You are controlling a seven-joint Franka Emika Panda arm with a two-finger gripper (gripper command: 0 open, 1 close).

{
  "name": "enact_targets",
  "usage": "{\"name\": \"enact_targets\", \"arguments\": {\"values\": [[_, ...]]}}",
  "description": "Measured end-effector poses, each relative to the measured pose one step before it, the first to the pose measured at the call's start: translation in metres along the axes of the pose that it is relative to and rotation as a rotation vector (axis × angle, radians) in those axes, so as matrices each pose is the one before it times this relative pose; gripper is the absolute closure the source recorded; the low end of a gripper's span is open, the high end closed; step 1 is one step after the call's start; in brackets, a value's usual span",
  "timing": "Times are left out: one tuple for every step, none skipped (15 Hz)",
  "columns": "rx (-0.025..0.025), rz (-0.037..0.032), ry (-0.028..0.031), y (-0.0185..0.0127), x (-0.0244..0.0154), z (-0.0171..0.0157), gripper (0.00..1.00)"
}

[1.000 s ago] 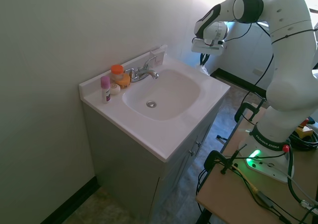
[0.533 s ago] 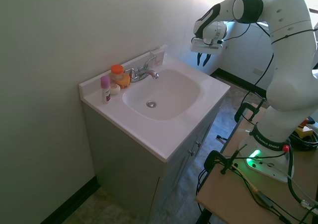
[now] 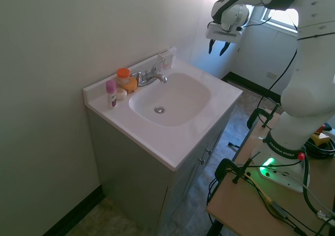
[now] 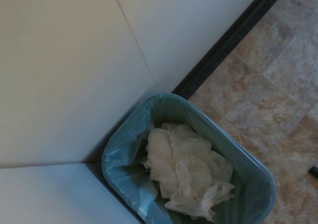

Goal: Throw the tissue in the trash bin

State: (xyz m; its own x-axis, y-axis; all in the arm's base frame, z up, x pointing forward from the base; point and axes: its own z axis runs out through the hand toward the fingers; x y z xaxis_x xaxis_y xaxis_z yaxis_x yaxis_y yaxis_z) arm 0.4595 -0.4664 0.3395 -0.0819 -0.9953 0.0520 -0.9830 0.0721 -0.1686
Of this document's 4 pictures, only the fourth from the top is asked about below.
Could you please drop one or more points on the white tissue pile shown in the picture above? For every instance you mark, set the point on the white tissue pile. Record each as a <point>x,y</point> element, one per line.
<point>183,154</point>

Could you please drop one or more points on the teal lined trash bin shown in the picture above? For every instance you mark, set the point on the teal lined trash bin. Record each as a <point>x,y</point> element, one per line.
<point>251,174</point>

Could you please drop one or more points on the black baseboard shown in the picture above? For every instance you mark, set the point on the black baseboard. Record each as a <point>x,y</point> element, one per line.
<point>231,37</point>

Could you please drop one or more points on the grey vanity cabinet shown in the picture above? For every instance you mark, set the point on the grey vanity cabinet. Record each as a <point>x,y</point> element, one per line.
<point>49,196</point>

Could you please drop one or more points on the black stand foot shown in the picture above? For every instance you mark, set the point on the black stand foot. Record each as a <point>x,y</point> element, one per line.
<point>313,170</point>

